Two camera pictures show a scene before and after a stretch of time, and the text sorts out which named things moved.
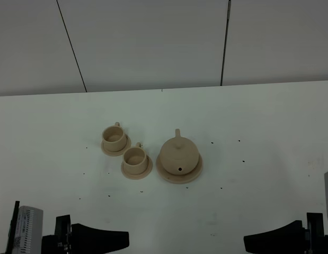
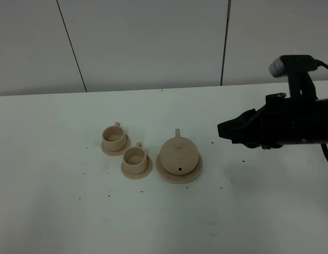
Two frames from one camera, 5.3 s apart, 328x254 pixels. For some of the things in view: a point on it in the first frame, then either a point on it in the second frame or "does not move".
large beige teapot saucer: x=180 y=179 does not move
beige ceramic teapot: x=179 y=155 does not move
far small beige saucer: x=117 y=152 does not move
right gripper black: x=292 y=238 -> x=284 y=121
